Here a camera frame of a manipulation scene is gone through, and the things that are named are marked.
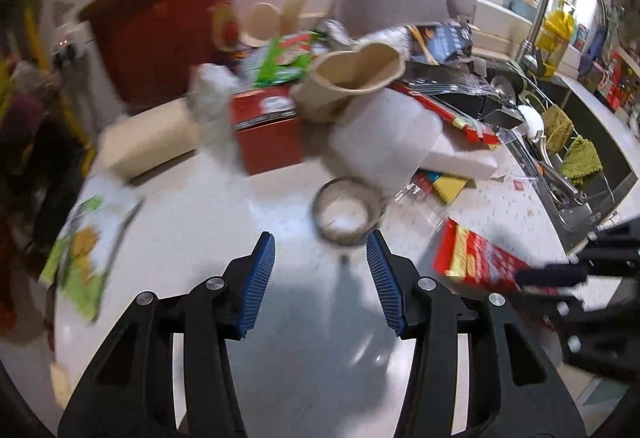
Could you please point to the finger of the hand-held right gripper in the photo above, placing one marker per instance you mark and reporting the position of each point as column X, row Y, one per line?
column 550, row 275

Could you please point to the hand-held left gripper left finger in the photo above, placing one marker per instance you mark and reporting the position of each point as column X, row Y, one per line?
column 257, row 278

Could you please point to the white flat box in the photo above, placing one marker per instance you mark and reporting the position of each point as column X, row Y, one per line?
column 465, row 161

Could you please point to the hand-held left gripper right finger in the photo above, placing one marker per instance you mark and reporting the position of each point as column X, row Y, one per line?
column 385, row 278

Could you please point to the crumpled white tissue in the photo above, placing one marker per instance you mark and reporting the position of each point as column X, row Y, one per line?
column 215, row 118

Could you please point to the clear plastic wrapper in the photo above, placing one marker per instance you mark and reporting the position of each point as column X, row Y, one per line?
column 422, row 208

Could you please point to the dark snack packet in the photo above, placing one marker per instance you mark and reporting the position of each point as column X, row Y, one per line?
column 445, row 43

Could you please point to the red box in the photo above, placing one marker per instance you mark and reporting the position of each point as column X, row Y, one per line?
column 265, row 133

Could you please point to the yellow bottle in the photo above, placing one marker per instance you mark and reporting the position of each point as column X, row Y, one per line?
column 555, row 36

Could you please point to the brown clay pot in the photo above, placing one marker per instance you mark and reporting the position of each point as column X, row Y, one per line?
column 160, row 53

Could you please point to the beige plain cup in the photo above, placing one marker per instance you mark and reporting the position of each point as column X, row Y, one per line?
column 150, row 143

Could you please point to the beige heart-shaped cup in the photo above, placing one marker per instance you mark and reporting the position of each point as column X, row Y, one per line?
column 345, row 78

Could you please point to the clear tape roll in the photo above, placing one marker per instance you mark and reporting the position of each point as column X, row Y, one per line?
column 325, row 223

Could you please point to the white plastic bag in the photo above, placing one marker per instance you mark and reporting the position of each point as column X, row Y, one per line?
column 380, row 138

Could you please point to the green white snack packet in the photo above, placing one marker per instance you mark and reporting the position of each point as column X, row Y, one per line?
column 85, row 253

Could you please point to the metal dish rack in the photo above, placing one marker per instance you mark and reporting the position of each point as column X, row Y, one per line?
column 555, row 178

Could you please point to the beige small bowl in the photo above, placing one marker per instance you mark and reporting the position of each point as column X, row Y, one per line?
column 260, row 23

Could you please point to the yellow red small packet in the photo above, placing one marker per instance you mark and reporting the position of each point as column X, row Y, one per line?
column 447, row 188

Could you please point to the green scrub cloth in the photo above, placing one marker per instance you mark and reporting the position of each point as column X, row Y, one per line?
column 582, row 163
column 557, row 128

